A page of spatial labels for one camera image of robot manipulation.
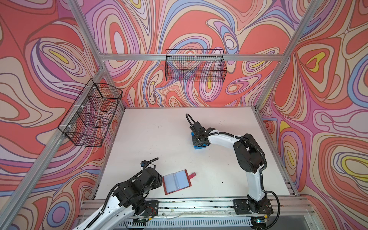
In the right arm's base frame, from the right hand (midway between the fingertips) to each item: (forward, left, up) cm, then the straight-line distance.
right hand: (199, 142), depth 99 cm
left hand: (-25, +23, +5) cm, 35 cm away
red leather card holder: (-26, +16, 0) cm, 30 cm away
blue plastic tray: (-6, +3, +8) cm, 10 cm away
